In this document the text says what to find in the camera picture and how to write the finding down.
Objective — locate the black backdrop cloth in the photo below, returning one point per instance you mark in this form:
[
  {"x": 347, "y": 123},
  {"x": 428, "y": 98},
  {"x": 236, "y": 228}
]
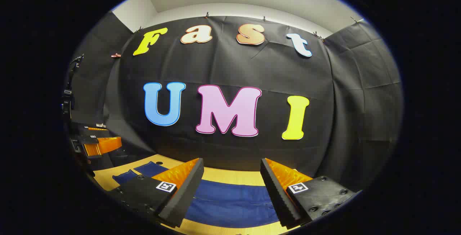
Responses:
[{"x": 273, "y": 73}]

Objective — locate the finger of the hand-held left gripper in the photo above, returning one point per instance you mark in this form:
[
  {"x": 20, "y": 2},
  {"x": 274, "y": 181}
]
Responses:
[
  {"x": 106, "y": 144},
  {"x": 94, "y": 132}
]

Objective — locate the blue jeans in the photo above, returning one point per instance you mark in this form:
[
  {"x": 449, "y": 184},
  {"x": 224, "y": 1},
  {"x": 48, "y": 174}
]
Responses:
[{"x": 230, "y": 202}]

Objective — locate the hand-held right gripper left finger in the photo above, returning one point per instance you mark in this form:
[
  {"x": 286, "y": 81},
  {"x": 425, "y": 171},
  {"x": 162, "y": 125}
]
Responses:
[{"x": 182, "y": 199}]

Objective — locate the small copper clip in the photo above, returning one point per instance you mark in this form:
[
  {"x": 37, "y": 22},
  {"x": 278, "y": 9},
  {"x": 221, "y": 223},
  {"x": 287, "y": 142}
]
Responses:
[{"x": 115, "y": 55}]

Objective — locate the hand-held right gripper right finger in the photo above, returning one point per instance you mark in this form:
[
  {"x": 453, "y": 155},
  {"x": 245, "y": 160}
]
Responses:
[{"x": 279, "y": 199}]

